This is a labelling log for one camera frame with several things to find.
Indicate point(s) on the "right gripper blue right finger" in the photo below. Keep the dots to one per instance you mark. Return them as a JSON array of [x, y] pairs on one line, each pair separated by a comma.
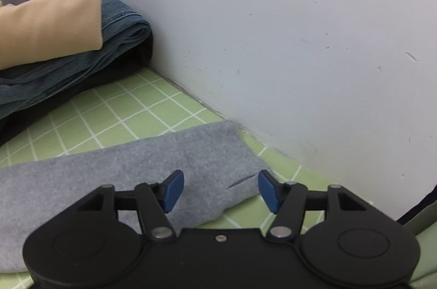
[[271, 191]]

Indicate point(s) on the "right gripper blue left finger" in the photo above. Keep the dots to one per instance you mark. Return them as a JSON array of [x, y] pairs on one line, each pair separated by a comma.
[[171, 189]]

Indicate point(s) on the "grey zip hoodie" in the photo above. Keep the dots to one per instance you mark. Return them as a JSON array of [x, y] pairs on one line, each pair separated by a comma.
[[220, 171]]

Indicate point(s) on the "green grid mat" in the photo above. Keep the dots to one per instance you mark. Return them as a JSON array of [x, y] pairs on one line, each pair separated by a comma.
[[144, 105]]

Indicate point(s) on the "folded blue jeans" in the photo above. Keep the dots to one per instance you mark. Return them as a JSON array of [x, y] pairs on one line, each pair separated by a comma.
[[126, 44]]

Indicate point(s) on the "folded beige garment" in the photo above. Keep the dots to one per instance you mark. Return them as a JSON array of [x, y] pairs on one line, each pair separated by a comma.
[[40, 30]]

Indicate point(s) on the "folded black garment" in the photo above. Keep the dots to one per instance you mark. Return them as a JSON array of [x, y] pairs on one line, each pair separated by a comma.
[[85, 84]]

